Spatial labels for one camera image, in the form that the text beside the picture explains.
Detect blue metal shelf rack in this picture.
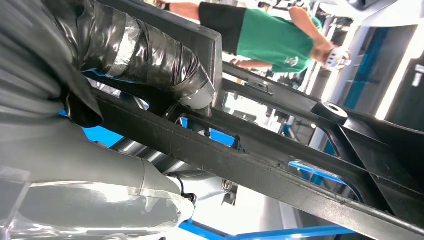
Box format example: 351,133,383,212
57,67,365,240

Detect person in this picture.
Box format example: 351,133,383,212
155,0,352,75

